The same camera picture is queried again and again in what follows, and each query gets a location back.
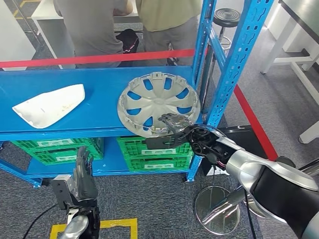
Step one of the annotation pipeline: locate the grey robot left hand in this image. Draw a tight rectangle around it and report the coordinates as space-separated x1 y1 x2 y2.
73 145 98 203

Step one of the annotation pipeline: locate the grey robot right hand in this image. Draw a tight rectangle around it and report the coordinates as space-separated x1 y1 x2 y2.
158 113 195 134

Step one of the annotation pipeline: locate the silver wheel hubcap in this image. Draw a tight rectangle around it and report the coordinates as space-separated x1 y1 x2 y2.
117 72 201 138

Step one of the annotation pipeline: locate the white plastic panel part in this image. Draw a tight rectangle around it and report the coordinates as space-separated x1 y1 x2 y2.
11 84 85 129

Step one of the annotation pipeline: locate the blue metal shelf rack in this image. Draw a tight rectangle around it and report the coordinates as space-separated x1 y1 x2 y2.
0 0 274 189

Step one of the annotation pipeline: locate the green plastic crate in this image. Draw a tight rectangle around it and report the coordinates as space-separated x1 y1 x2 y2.
11 137 104 154
127 153 194 172
29 146 104 166
116 135 194 158

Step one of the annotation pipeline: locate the yellow floor tape square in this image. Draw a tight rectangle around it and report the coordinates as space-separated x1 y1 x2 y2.
50 218 138 239

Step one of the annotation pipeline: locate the black cardboard box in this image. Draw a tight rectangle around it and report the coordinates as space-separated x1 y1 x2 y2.
200 124 272 177

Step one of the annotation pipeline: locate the standing person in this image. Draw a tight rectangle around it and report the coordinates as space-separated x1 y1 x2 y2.
135 0 203 67

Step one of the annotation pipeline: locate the black round stool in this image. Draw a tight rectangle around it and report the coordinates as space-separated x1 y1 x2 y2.
213 8 241 50

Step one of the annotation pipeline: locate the seated person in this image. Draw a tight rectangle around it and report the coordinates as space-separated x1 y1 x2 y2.
53 0 140 70

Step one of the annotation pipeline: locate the white cabinet panel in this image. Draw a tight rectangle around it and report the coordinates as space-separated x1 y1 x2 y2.
0 0 36 72

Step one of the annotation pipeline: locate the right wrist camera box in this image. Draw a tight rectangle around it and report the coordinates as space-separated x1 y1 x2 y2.
145 132 187 151

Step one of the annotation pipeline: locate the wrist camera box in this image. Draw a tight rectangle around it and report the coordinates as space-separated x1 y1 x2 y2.
51 175 76 211
145 132 187 151

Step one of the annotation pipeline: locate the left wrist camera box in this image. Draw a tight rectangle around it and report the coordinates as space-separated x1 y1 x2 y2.
51 175 76 211

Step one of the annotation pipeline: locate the chrome stanchion post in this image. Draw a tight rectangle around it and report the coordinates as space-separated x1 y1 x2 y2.
243 161 319 220
199 43 215 112
194 155 296 236

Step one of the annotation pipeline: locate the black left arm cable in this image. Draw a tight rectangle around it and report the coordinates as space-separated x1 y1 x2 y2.
22 203 60 239

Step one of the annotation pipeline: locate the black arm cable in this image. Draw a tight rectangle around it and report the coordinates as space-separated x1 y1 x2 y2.
22 203 60 239
243 189 257 239

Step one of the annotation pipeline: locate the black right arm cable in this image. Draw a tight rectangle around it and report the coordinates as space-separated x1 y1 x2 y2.
243 189 257 239

